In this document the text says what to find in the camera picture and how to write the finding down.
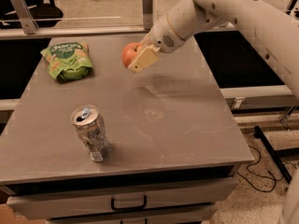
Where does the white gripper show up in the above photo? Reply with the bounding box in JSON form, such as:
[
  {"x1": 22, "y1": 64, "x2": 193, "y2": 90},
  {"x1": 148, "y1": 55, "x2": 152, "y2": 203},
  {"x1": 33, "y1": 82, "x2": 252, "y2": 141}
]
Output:
[{"x1": 127, "y1": 13, "x2": 186, "y2": 73}]

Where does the horizontal metal railing bar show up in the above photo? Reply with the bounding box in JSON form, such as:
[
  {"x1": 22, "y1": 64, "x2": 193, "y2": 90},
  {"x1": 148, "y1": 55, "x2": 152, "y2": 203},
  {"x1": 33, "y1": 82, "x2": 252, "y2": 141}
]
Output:
[{"x1": 0, "y1": 21, "x2": 237, "y2": 41}]

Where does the black office chair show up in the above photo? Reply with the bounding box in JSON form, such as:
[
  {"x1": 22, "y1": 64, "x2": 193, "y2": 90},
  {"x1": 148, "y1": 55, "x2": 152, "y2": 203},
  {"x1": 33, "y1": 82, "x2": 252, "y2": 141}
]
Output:
[{"x1": 0, "y1": 0, "x2": 64, "y2": 29}]

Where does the open silver drink can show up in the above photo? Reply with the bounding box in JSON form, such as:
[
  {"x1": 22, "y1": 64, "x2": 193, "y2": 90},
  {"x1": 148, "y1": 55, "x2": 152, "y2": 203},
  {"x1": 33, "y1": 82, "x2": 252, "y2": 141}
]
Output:
[{"x1": 71, "y1": 105, "x2": 111, "y2": 162}]

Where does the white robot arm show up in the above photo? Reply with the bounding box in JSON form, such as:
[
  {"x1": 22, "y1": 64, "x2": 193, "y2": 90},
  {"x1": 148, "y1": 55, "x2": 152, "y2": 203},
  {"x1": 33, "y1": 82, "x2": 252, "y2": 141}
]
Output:
[{"x1": 126, "y1": 0, "x2": 299, "y2": 98}]

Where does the black stand leg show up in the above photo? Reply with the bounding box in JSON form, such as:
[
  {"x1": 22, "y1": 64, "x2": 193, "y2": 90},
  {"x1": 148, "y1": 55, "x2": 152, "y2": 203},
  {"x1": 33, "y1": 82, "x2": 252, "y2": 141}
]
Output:
[{"x1": 254, "y1": 126, "x2": 292, "y2": 184}]

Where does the black floor cable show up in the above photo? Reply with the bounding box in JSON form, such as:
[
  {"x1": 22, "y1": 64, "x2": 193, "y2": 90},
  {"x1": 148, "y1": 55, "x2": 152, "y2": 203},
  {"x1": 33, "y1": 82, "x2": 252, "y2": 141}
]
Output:
[{"x1": 236, "y1": 145, "x2": 297, "y2": 193}]

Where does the middle metal railing bracket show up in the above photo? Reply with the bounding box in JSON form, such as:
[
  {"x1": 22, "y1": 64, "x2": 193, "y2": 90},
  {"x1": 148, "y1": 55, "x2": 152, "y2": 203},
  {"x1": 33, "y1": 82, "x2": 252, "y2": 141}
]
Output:
[{"x1": 142, "y1": 0, "x2": 153, "y2": 30}]

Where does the green rice chip bag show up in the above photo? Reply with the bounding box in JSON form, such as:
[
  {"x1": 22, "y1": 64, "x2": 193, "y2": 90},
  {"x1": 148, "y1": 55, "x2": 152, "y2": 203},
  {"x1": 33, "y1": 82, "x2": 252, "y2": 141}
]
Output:
[{"x1": 41, "y1": 42, "x2": 93, "y2": 80}]

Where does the left metal railing bracket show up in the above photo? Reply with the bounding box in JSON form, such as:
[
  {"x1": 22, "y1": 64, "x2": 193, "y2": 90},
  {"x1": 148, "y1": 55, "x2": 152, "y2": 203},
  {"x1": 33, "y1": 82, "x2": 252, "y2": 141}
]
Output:
[{"x1": 10, "y1": 0, "x2": 38, "y2": 35}]

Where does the metal railing bracket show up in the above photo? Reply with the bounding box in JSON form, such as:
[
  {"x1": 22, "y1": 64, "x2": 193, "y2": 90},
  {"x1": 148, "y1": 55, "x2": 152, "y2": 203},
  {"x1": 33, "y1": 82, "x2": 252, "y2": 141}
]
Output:
[
  {"x1": 142, "y1": 0, "x2": 153, "y2": 30},
  {"x1": 10, "y1": 0, "x2": 38, "y2": 35}
]

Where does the red apple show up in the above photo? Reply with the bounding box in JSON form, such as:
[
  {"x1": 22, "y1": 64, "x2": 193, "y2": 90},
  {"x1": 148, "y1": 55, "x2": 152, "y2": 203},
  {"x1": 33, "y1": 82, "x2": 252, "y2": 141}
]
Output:
[{"x1": 121, "y1": 43, "x2": 143, "y2": 67}]

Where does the grey drawer with black handle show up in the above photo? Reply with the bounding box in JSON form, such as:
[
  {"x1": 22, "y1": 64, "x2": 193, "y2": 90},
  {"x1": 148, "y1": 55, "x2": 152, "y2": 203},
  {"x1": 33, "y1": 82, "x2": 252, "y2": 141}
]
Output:
[{"x1": 7, "y1": 176, "x2": 237, "y2": 219}]

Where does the lower grey drawer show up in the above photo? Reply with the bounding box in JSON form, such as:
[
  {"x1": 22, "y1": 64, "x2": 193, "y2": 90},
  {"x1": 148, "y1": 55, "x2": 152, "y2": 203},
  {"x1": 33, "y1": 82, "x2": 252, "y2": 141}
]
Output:
[{"x1": 47, "y1": 204, "x2": 217, "y2": 224}]

